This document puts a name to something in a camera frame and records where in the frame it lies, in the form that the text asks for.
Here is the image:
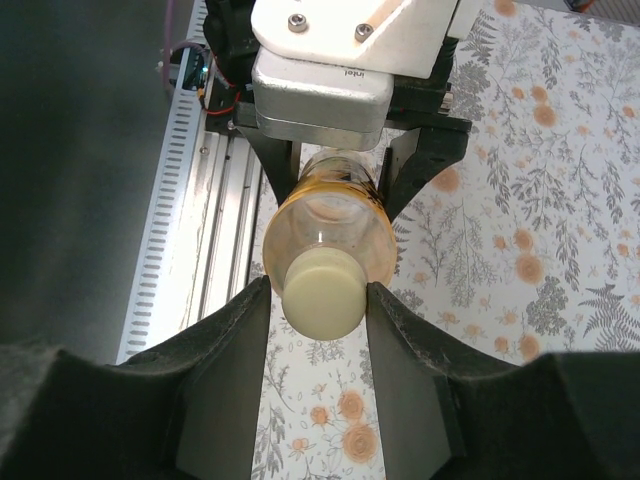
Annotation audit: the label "small controller board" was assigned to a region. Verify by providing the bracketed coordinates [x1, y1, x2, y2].
[169, 44, 210, 92]

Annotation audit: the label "pale yellow bottle cap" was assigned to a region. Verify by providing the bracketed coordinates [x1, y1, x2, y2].
[281, 248, 370, 343]

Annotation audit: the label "white slotted cable duct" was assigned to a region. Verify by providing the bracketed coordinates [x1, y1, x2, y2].
[115, 0, 214, 365]

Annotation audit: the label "short purple cable loop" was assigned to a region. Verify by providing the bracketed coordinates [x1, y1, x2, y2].
[158, 0, 209, 89]

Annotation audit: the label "grey metal sheet panel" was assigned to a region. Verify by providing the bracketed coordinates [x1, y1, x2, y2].
[0, 0, 201, 364]

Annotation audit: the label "red and black wires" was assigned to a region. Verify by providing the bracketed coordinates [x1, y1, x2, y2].
[198, 47, 241, 117]

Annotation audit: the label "long aluminium base rail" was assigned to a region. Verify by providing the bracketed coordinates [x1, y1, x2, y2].
[184, 130, 269, 351]

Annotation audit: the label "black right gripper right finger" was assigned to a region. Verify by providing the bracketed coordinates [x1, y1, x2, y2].
[367, 282, 640, 480]

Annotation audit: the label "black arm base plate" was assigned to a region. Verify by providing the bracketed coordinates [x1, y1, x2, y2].
[202, 89, 242, 135]

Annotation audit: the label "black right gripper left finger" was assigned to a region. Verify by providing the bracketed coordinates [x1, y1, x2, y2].
[0, 277, 271, 480]

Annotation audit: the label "yellow labelled plastic bottle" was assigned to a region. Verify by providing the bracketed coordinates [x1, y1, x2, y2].
[262, 148, 400, 301]

